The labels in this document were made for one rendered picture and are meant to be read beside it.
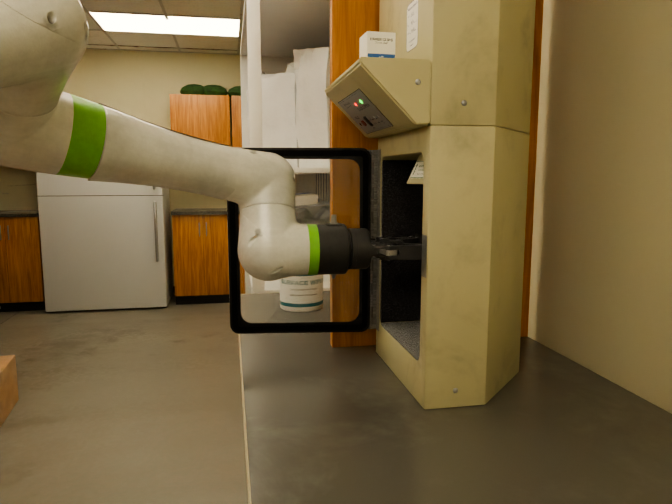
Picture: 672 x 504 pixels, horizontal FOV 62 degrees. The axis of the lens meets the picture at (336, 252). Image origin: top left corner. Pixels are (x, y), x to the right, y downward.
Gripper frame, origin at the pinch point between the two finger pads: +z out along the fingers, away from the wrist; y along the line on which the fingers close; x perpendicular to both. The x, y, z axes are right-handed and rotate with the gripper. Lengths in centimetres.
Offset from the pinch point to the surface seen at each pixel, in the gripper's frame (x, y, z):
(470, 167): -14.7, -14.0, -3.1
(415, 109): -23.6, -14.0, -12.6
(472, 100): -25.2, -13.9, -3.1
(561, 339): 23.8, 14.0, 33.3
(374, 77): -28.2, -13.7, -19.1
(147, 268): 79, 474, -124
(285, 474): 26, -30, -35
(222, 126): -64, 508, -49
